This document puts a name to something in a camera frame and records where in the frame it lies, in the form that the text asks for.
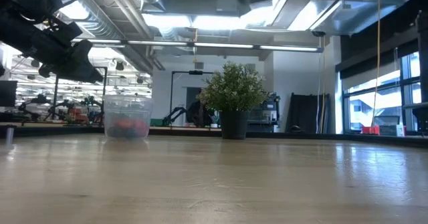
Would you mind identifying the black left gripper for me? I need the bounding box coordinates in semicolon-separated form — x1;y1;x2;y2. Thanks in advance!
0;13;104;84

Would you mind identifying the small red strawberry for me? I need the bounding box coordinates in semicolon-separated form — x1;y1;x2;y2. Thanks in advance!
135;120;150;136

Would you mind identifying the clear plastic tupperware container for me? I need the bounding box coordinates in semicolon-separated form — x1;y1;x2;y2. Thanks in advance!
102;94;154;141

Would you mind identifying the wood-topped grey workbench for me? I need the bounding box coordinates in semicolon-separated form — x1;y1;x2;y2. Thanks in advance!
150;126;222;133

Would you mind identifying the long ceiling light strip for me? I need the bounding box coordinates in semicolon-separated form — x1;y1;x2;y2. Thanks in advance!
72;38;324;53

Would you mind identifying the person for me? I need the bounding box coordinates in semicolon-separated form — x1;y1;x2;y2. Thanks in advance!
186;89;215;128

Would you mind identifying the small plant white pot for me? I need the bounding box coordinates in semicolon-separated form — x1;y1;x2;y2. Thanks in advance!
209;112;221;128

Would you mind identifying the artificial green plant black pot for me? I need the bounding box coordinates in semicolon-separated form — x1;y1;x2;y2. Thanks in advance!
199;62;270;141

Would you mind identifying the grey box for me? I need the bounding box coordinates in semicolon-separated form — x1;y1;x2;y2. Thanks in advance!
379;123;406;137

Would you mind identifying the silver ventilation duct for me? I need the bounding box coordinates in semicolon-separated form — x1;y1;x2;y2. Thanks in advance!
53;0;154;74

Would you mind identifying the grey metal post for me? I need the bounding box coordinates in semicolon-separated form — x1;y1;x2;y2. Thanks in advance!
4;124;16;145

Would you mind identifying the black gantry frame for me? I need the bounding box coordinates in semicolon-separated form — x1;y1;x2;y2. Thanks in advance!
169;70;215;128

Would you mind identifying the black aluminium table frame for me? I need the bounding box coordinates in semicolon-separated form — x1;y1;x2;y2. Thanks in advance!
0;125;428;148

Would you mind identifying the hanging white cable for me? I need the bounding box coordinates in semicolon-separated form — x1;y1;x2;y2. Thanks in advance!
314;36;322;134

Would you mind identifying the thin hanging cord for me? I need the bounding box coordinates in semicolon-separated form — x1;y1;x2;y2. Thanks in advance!
370;0;383;128

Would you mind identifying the black rack frame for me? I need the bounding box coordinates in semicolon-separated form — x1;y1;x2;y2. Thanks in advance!
416;11;428;133

